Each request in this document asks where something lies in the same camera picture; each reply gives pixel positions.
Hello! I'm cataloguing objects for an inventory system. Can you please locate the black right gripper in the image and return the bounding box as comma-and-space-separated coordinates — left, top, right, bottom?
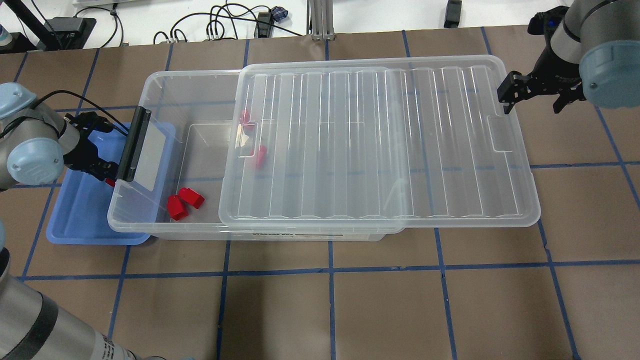
497, 45, 586, 115

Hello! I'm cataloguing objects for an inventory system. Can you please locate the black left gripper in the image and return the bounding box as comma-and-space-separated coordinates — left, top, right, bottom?
63, 112, 119, 182

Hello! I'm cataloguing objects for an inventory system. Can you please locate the clear plastic box lid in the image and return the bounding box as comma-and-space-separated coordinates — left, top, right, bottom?
218, 54, 541, 233

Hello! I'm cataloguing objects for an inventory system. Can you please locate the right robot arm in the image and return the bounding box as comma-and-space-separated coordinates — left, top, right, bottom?
497, 0, 640, 114

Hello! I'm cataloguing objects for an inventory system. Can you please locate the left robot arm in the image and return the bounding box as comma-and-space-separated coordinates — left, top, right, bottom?
1, 82, 143, 360

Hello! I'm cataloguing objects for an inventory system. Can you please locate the clear plastic storage box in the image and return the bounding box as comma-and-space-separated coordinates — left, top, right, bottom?
107, 70, 399, 242

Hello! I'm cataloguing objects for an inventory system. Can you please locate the blue plastic tray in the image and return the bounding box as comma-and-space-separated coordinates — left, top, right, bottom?
46, 121, 176, 246

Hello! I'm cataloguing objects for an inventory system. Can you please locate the black power adapter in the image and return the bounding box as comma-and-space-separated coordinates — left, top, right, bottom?
443, 0, 463, 28

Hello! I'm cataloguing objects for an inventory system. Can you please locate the black box latch handle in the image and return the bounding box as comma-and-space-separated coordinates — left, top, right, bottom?
116, 105, 151, 182

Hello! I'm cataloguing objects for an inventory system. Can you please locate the aluminium frame post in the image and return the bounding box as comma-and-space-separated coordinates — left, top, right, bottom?
307, 0, 335, 41

